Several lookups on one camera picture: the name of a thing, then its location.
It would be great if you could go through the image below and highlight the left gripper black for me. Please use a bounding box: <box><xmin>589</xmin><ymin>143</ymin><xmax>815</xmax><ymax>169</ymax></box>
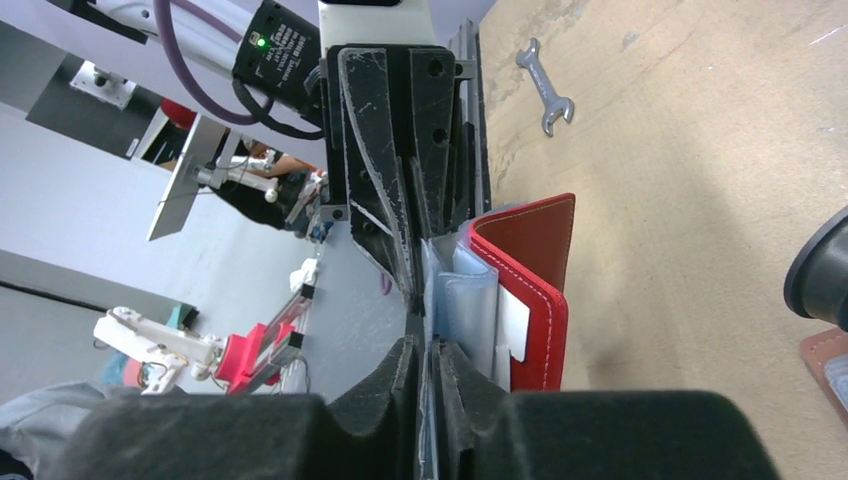
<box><xmin>322</xmin><ymin>39</ymin><xmax>491</xmax><ymax>314</ymax></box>

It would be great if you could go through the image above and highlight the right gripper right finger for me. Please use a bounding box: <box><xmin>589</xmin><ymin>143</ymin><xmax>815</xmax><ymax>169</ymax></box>
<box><xmin>432</xmin><ymin>340</ymin><xmax>779</xmax><ymax>479</ymax></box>

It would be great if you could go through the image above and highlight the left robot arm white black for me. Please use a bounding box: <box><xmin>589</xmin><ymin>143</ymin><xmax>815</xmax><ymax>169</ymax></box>
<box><xmin>64</xmin><ymin>1</ymin><xmax>491</xmax><ymax>314</ymax></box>

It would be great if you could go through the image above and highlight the red white background robot device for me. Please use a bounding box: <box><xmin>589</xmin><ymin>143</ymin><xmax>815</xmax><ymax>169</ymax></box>
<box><xmin>93</xmin><ymin>258</ymin><xmax>319</xmax><ymax>395</ymax></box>

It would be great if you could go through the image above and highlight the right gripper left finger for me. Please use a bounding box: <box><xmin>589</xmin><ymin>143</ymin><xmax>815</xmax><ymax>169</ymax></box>
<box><xmin>59</xmin><ymin>337</ymin><xmax>419</xmax><ymax>479</ymax></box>

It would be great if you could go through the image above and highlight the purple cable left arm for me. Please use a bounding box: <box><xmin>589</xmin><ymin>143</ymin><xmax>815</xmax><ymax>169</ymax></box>
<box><xmin>152</xmin><ymin>0</ymin><xmax>326</xmax><ymax>142</ymax></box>

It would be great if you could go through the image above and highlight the red leather card holder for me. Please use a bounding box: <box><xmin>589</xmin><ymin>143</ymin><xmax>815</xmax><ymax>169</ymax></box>
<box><xmin>423</xmin><ymin>193</ymin><xmax>576</xmax><ymax>391</ymax></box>

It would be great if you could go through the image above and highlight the silver wrench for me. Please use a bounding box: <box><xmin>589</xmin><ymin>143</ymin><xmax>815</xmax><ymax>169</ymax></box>
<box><xmin>515</xmin><ymin>37</ymin><xmax>575</xmax><ymax>138</ymax></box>

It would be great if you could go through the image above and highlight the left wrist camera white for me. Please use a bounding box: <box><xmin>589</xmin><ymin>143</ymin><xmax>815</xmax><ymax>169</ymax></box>
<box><xmin>317</xmin><ymin>0</ymin><xmax>438</xmax><ymax>52</ymax></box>

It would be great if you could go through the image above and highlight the black corrugated hose right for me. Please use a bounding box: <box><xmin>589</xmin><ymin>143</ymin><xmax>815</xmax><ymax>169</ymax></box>
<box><xmin>782</xmin><ymin>205</ymin><xmax>848</xmax><ymax>333</ymax></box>

